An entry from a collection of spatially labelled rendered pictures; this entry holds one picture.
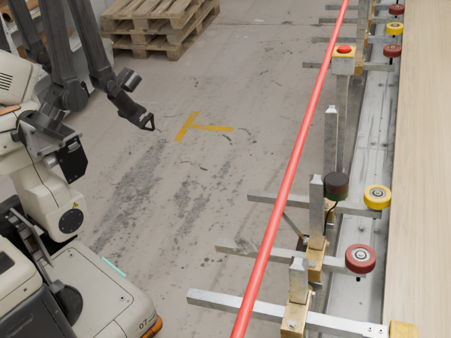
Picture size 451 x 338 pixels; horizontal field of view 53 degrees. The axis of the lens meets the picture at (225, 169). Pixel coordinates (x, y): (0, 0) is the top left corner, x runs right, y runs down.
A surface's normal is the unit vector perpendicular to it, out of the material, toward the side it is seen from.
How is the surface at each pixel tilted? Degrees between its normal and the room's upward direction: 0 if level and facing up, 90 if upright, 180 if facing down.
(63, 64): 85
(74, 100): 89
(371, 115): 0
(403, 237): 0
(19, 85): 90
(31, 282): 90
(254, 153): 0
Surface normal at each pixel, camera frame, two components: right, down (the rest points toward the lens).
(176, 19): -0.25, 0.63
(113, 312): -0.12, -0.77
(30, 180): 0.74, 0.36
